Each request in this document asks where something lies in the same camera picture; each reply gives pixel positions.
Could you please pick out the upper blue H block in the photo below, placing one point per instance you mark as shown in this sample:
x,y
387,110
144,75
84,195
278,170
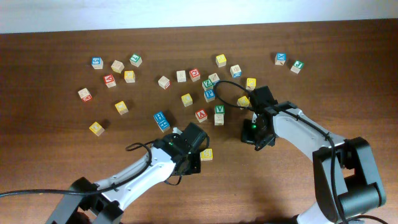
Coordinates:
x,y
159,117

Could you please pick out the lower blue H block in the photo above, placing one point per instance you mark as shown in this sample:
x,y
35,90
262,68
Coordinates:
x,y
163,125

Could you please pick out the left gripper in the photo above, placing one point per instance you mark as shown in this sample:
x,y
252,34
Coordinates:
x,y
196,167

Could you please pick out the plain block green side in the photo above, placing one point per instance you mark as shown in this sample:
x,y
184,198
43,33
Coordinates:
x,y
181,76

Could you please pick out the green J block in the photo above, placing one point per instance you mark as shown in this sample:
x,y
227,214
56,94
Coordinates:
x,y
297,66

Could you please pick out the red O block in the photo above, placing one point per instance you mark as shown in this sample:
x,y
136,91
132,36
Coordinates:
x,y
194,74

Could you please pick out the yellow block top middle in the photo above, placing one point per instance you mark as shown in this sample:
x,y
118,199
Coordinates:
x,y
221,60

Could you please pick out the blue P block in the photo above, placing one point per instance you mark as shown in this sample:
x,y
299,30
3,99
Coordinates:
x,y
209,95

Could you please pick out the yellow o block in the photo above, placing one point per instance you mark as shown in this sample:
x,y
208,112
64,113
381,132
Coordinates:
x,y
187,100
121,107

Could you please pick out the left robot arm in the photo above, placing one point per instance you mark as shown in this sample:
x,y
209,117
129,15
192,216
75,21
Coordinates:
x,y
176,154

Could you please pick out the green V block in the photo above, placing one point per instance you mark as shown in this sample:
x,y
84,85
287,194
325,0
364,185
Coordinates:
x,y
219,109

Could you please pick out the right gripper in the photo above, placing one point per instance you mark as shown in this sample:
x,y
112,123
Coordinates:
x,y
247,135

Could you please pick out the plain block blue side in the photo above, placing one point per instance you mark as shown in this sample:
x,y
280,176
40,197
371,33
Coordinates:
x,y
235,71

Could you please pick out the blue X block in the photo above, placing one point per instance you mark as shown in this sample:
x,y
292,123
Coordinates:
x,y
280,58

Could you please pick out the yellow block near L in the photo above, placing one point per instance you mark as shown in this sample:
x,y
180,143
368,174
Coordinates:
x,y
129,76

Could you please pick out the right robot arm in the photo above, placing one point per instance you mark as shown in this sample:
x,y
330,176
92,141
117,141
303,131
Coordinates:
x,y
346,177

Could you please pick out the yellow S block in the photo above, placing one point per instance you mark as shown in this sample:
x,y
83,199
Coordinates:
x,y
206,155
243,102

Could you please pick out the blue S block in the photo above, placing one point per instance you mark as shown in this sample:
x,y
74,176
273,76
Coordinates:
x,y
97,63

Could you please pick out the yellow O block left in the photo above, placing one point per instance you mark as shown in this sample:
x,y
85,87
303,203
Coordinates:
x,y
121,107

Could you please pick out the plain block red side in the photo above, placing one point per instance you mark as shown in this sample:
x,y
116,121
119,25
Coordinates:
x,y
164,82

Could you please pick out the plain block blue edge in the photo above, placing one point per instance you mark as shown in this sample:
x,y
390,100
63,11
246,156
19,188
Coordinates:
x,y
214,78

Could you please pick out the blue h block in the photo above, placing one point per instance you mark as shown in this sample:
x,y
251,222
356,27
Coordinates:
x,y
163,125
159,117

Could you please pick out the green L block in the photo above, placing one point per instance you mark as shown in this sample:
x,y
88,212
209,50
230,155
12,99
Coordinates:
x,y
135,60

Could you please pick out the yellow block right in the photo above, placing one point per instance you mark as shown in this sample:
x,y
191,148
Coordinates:
x,y
250,84

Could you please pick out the plain block yellow side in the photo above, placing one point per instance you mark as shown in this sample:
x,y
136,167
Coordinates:
x,y
117,66

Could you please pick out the red A block centre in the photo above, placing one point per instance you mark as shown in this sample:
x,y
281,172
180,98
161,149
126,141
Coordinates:
x,y
201,115

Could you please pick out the red M side block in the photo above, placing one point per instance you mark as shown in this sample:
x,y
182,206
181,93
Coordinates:
x,y
85,95

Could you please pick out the yellow O block middle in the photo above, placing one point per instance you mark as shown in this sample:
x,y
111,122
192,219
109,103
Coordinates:
x,y
187,100

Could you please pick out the green R block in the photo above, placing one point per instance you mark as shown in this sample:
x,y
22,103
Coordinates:
x,y
176,130

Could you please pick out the red A block far left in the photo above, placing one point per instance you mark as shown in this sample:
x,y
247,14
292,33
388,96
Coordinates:
x,y
109,81

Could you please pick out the red a block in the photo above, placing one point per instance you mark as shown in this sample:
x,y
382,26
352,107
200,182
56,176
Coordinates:
x,y
109,81
201,115

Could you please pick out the yellow block front left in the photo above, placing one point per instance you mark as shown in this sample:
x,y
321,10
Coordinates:
x,y
96,128

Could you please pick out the green Z block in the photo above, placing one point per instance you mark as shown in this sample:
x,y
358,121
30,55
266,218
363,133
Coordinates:
x,y
207,84

